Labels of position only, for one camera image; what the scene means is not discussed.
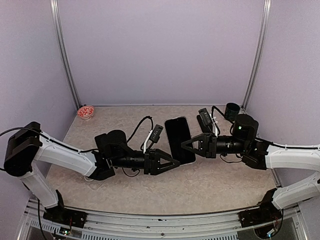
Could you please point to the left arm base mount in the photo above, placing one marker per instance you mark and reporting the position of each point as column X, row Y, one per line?
column 62, row 215

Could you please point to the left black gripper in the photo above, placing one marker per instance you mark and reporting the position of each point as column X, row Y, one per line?
column 153, row 165

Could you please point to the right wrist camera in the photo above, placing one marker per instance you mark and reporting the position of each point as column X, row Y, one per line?
column 208, row 120

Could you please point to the teal-edged smartphone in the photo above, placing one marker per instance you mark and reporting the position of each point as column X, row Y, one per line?
column 180, row 140

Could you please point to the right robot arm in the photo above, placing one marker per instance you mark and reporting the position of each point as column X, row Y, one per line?
column 261, row 154

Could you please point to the front aluminium rail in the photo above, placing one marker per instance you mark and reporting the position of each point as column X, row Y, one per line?
column 100, row 225

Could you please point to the aluminium frame post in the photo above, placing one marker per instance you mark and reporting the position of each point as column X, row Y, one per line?
column 63, row 52
column 258, row 53

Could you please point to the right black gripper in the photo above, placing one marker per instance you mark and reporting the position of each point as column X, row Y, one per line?
column 208, row 145

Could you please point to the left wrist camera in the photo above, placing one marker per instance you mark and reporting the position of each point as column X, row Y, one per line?
column 153, row 136

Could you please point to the blue-edged smartphone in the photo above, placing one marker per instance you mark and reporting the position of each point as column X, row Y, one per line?
column 101, row 141

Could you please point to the left aluminium frame post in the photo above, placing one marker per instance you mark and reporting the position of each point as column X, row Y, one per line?
column 63, row 52

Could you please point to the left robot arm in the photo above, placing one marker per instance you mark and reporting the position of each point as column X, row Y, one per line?
column 30, row 144

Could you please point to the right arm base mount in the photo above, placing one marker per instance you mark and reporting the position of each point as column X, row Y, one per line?
column 266, row 212

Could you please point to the right aluminium frame post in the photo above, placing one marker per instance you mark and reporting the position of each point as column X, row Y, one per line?
column 258, row 53

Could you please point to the red white patterned bowl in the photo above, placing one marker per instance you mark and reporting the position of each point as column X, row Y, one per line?
column 86, row 112

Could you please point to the dark green cup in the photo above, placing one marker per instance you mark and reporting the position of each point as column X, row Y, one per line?
column 231, row 111

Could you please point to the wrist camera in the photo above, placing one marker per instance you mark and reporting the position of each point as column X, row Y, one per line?
column 208, row 120
column 153, row 136

